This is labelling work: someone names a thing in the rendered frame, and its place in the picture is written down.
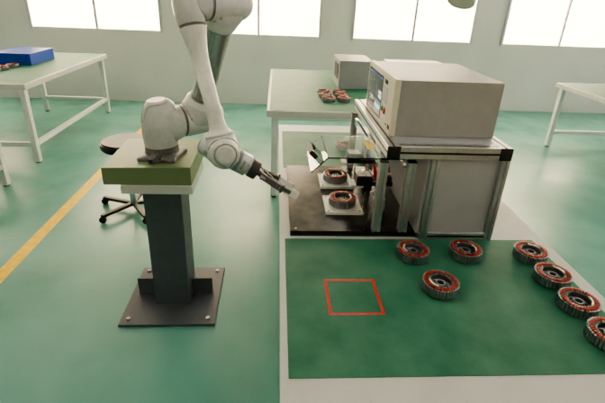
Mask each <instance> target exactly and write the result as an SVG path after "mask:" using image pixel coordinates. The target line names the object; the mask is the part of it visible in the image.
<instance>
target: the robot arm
mask: <svg viewBox="0 0 605 403"><path fill-rule="evenodd" d="M171 3H172V8H173V12H174V16H175V19H176V23H177V26H178V29H179V31H180V33H181V35H182V38H183V40H184V42H185V45H186V47H187V50H188V52H189V55H190V58H191V60H192V63H193V66H194V72H195V75H196V77H195V80H194V89H193V91H191V92H189V93H188V94H187V95H186V97H185V99H184V100H183V101H182V103H181V104H179V105H175V104H174V102H173V101H171V100H170V99H168V98H166V97H154V98H150V99H148V100H147V101H146V102H145V103H144V105H143V107H142V111H141V117H140V123H141V132H142V137H143V141H144V146H145V152H144V153H143V154H142V155H141V156H139V157H137V161H138V162H149V164H150V165H153V164H155V163H157V162H158V163H168V164H174V163H175V162H176V161H177V160H178V158H180V157H181V156H182V155H183V154H184V153H185V152H186V151H187V148H181V147H179V144H178V140H179V139H181V138H183V137H186V136H193V135H198V134H202V133H204V134H203V136H202V137H201V139H200V140H199V143H198V146H197V150H198V151H199V152H200V153H201V154H202V155H203V156H204V157H205V158H207V159H208V160H209V161H211V163H212V164H213V165H214V166H216V167H218V168H220V169H230V170H232V171H234V172H236V173H238V174H240V175H246V176H247V177H249V178H251V179H254V178H255V177H256V176H259V179H260V180H262V181H264V182H265V183H267V184H269V185H270V186H272V187H273V188H275V189H277V190H278V191H279V192H280V193H284V194H286V195H288V196H290V197H292V198H294V199H297V197H298V196H299V194H300V193H298V192H297V191H295V190H294V189H293V187H294V184H293V183H291V182H289V181H287V180H286V179H284V178H283V177H281V175H277V174H275V173H273V172H271V171H268V170H266V169H265V168H263V167H262V163H261V162H259V161H258V160H256V159H253V156H252V155H250V154H249V153H247V152H246V151H244V150H242V149H241V148H239V142H238V141H237V138H236V136H235V133H234V131H233V130H231V129H229V127H228V126H227V124H226V122H225V120H224V112H223V109H222V107H221V105H220V101H219V97H218V94H217V90H216V88H217V84H218V81H219V77H220V73H221V68H222V64H223V60H224V57H225V53H226V50H227V47H228V43H229V39H230V35H231V34H232V33H233V32H235V31H236V29H237V28H238V26H239V25H240V24H241V22H242V21H243V20H246V19H247V18H248V17H249V16H250V15H251V13H252V10H253V0H171ZM205 132H206V133H205Z"/></svg>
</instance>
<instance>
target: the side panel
mask: <svg viewBox="0 0 605 403"><path fill-rule="evenodd" d="M509 168H510V161H477V160H431V163H430V169H429V178H428V183H427V188H426V193H425V199H424V203H423V209H422V214H421V219H420V229H419V233H417V237H418V239H422V238H423V239H477V240H486V239H488V240H491V237H492V232H493V228H494V224H495V220H496V217H497V213H498V209H499V206H500V203H501V197H502V193H503V189H504V185H505V182H506V178H507V175H508V172H509Z"/></svg>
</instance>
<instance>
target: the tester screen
mask: <svg viewBox="0 0 605 403"><path fill-rule="evenodd" d="M383 81H384V79H383V78H382V77H381V76H380V75H379V74H377V73H376V72H375V71H374V70H373V69H372V68H371V70H370V78H369V87H368V96H367V98H369V99H370V100H371V101H372V102H373V103H374V102H375V98H376V99H377V100H378V101H379V102H380V104H381V100H380V99H379V98H378V97H377V96H376V94H375V88H376V87H377V88H378V89H379V90H380V91H381V92H382V89H383ZM370 92H371V93H372V94H373V99H371V98H370V97H369V95H370Z"/></svg>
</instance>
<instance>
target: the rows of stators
mask: <svg viewBox="0 0 605 403"><path fill-rule="evenodd" d="M512 253H513V255H514V256H515V257H516V258H517V259H518V260H520V261H521V262H523V263H525V264H526V263H528V264H530V265H534V269H533V272H532V276H533V277H534V279H535V280H536V281H537V282H539V283H540V284H542V285H543V286H546V287H547V288H549V289H551V288H552V289H553V290H558V293H557V295H556V298H555V301H556V304H557V305H558V306H559V308H560V309H562V310H563V311H564V312H566V313H568V314H569V315H570V314H571V315H572V316H575V317H576V318H582V319H588V320H587V322H586V324H585V327H584V329H583V333H584V334H585V335H586V337H587V338H588V340H589V341H591V343H592V344H594V345H595V346H598V348H600V349H601V348H602V349H601V350H603V351H605V318H603V317H599V314H600V310H601V304H600V301H599V300H597V298H596V297H594V296H593V295H591V294H590V293H589V292H587V291H584V290H581V289H579V290H578V288H574V287H571V284H572V282H573V276H572V274H571V273H570V272H569V271H567V270H566V269H564V268H563V267H562V266H560V265H558V264H557V265H555V264H552V263H548V262H547V260H548V257H549V253H548V251H547V250H546V249H545V248H543V247H542V246H540V245H539V244H536V243H533V242H528V241H519V242H517V243H515V244H514V247H513V250H512ZM584 305H586V307H585V306H584ZM601 331H602V332H601Z"/></svg>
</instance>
